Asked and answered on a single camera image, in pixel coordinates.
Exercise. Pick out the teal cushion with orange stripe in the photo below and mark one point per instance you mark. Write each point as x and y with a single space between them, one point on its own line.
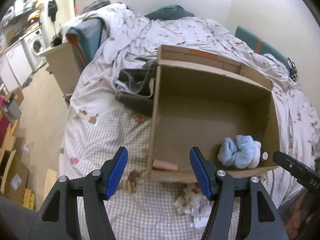
260 46

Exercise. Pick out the white washing machine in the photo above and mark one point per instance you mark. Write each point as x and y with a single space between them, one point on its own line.
34 46

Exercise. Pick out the teal pillow at headboard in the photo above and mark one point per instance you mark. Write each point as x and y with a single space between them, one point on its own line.
170 12

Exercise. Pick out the dark grey garment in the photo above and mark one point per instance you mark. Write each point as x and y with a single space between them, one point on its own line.
135 87

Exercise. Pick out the cardboard box on floor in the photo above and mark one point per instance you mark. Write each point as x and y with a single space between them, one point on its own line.
14 175

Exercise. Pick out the light blue fluffy sock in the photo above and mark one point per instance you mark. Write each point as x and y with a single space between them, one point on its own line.
242 152

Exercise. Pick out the brown cardboard box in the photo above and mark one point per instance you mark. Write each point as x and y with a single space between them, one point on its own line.
200 99

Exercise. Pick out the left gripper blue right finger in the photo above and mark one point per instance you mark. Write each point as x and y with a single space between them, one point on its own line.
204 171

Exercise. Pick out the small clear plastic packet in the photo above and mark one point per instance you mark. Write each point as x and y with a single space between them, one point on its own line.
201 215

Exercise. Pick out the black hanging garment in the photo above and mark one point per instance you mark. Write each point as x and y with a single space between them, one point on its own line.
52 10

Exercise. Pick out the white lace scrunchie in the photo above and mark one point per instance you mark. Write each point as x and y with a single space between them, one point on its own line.
192 202

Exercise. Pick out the wooden bedside cabinet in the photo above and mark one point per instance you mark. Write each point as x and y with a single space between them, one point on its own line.
66 64

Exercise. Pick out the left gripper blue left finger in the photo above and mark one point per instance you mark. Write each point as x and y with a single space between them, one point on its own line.
112 171

